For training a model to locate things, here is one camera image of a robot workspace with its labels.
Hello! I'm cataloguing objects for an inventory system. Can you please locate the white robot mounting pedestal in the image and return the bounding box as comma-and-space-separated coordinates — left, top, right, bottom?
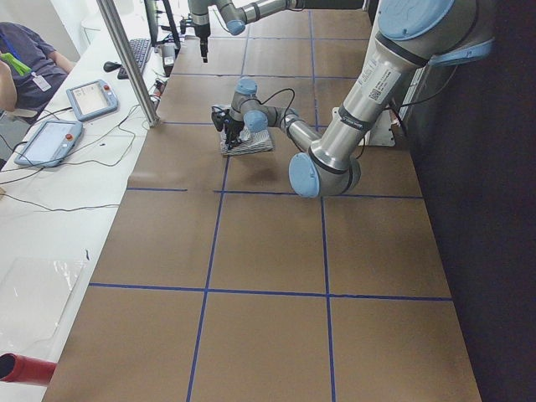
332, 0, 420, 147

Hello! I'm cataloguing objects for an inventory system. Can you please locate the teach pendant far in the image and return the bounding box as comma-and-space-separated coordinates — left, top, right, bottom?
66, 80, 118, 122

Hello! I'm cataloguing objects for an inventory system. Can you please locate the teach pendant near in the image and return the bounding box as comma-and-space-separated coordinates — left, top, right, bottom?
14, 120, 83, 168

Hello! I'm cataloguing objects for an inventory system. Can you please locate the clear plastic sheet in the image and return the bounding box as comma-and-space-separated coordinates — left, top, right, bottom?
1, 257, 86, 354

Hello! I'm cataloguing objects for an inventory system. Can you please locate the black pendant cable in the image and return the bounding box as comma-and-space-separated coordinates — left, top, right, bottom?
0, 104, 143, 212

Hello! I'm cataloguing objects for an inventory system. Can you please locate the aluminium frame post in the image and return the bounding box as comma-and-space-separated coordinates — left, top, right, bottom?
96, 0, 160, 127

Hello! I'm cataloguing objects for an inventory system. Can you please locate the striped polo shirt white collar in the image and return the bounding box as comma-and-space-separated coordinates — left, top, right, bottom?
216, 105, 274, 157

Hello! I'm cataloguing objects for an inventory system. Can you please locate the teach pendant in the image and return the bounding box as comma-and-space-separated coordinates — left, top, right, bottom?
66, 80, 118, 122
14, 120, 83, 168

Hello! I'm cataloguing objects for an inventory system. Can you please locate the black monitor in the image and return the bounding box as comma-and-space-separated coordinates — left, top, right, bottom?
143, 0, 181, 50

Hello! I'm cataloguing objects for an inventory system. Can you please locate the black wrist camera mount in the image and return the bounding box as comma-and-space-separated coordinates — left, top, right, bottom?
179, 17, 195, 35
211, 105, 229, 132

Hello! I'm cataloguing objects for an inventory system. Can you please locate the black computer mouse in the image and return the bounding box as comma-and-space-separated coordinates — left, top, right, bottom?
103, 61, 122, 72

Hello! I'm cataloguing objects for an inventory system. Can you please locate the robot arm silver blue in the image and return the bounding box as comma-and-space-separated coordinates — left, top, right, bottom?
188, 0, 305, 63
212, 1, 497, 198

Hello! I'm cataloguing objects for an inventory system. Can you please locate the seated person dark shirt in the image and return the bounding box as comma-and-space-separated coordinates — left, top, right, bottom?
1, 22, 75, 124

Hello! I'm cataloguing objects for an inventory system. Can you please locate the red cylinder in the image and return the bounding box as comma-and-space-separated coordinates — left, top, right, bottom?
1, 353, 56, 386

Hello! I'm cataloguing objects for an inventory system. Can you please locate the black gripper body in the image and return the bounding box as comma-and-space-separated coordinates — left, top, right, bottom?
224, 119, 244, 147
195, 23, 210, 63

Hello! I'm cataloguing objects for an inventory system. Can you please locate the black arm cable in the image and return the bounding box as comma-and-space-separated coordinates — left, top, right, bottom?
257, 87, 296, 122

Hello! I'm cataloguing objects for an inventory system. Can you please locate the black keyboard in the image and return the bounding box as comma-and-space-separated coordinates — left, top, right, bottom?
129, 39, 152, 74

